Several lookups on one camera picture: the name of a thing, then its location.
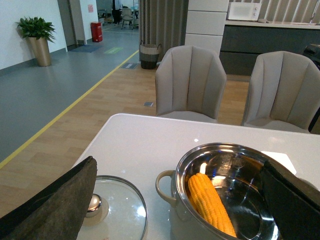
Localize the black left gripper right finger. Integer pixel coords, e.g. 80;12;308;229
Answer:
260;160;320;240

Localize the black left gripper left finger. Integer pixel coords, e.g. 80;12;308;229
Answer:
0;156;97;240

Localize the glass pot lid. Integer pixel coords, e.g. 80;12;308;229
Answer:
77;175;148;240

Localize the yellow corn cob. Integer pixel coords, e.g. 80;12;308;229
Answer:
187;173;237;237

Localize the white electric cooking pot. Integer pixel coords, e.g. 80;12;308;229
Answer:
155;142;320;240

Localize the beige chair right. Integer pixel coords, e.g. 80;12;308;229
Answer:
241;51;320;134

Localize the beige chair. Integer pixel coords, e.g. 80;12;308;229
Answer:
155;45;227;123
241;51;320;134

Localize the black object at right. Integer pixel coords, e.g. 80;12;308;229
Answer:
303;43;320;69

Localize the beige chair left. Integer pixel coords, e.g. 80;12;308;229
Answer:
155;45;227;123

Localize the dark kitchen counter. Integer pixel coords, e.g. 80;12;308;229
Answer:
219;21;320;76

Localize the potted green plant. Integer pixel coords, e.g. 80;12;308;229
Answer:
17;16;56;67

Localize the woven laundry basket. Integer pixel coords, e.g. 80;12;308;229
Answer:
139;40;162;70

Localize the red bin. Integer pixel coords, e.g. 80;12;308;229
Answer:
90;22;103;43

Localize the white microwave oven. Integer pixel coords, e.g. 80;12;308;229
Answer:
226;2;262;21

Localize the background office chair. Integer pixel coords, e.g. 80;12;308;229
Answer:
121;8;134;29

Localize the person in background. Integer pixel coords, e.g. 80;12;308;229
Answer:
112;0;123;25

